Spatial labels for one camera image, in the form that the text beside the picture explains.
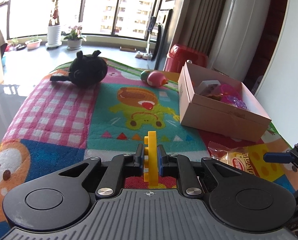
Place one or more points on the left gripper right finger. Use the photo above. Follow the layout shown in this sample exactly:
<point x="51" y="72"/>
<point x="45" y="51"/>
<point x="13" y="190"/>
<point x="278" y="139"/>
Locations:
<point x="165" y="166"/>

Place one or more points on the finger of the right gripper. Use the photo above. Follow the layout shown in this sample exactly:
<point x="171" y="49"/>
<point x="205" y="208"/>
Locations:
<point x="273" y="157"/>

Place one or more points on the small pink planter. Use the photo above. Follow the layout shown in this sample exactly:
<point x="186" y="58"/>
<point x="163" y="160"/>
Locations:
<point x="33" y="44"/>

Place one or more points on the grey curtain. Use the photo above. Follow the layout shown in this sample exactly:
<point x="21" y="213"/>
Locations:
<point x="198" y="23"/>

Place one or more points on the black plush toy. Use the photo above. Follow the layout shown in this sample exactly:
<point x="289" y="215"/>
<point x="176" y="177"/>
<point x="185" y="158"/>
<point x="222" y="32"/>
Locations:
<point x="85" y="70"/>

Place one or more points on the colourful cartoon play mat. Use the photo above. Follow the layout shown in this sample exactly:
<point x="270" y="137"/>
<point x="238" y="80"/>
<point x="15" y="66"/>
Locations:
<point x="60" y="124"/>

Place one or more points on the packaged yellow bread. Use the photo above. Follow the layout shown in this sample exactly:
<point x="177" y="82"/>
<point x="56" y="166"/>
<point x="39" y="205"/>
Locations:
<point x="247" y="159"/>

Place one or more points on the tall white plant pot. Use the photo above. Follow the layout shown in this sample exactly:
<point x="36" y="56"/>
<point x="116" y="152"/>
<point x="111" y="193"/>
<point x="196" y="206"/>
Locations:
<point x="53" y="37"/>

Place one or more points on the cardboard box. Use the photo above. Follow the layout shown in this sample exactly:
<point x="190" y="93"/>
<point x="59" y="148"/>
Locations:
<point x="210" y="115"/>

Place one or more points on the yellow toy building brick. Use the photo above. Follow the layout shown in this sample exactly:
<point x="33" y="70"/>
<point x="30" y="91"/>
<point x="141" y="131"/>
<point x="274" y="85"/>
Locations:
<point x="150" y="169"/>

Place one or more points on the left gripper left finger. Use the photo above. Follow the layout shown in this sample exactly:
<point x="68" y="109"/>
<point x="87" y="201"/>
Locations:
<point x="138" y="163"/>

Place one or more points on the pink flower pot plant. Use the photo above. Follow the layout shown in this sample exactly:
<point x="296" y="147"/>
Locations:
<point x="74" y="38"/>

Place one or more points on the grey rectangular block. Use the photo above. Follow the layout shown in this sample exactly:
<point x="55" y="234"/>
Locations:
<point x="207" y="86"/>

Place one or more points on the pink plastic toy mirror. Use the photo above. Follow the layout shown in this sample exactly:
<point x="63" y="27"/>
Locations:
<point x="231" y="96"/>

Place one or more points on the white slippers pair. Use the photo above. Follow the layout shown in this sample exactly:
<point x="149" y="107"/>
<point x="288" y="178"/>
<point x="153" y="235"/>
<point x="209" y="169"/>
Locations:
<point x="141" y="55"/>

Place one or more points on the white air conditioner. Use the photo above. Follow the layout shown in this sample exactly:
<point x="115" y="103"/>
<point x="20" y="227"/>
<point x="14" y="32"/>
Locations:
<point x="237" y="37"/>

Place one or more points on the pink round toy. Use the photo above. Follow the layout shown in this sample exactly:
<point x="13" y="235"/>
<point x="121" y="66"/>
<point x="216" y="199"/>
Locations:
<point x="153" y="78"/>

